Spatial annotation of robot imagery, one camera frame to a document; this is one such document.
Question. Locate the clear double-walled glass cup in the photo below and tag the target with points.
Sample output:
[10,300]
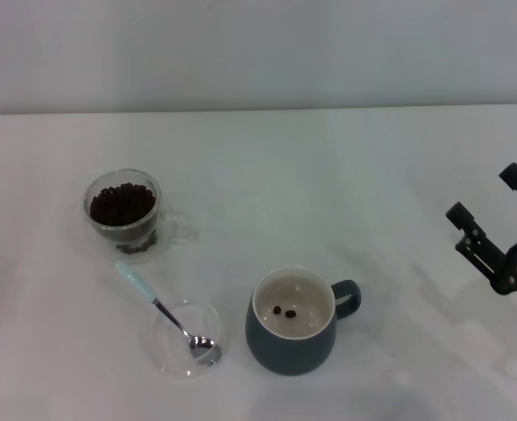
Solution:
[166,223]

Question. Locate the dark blue ceramic mug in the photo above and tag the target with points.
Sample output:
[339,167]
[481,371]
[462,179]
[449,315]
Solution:
[285,351]

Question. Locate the clear round glass lid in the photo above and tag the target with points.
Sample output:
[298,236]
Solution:
[171,351]

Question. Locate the pile of coffee beans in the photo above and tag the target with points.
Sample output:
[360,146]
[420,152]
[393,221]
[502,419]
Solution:
[122,206]

